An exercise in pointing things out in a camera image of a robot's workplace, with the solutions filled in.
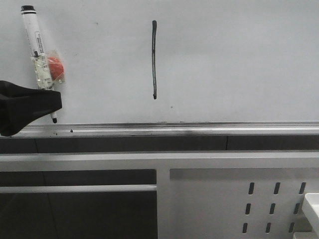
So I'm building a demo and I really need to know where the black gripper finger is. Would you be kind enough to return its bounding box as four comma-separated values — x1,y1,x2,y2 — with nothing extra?
0,81,62,136

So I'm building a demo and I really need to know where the red round magnet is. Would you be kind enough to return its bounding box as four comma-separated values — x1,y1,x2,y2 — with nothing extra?
48,56,64,80

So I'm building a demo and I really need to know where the white whiteboard marker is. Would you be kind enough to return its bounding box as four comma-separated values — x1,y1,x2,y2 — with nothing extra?
20,5,58,123

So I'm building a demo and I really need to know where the white whiteboard stand frame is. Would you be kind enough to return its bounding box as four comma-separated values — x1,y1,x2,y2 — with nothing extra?
0,151,319,239

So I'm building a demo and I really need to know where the white whiteboard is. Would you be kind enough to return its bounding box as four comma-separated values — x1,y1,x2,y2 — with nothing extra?
0,0,319,137

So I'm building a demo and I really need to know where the white metal storage tray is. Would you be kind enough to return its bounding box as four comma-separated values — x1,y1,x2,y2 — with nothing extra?
293,193,319,239

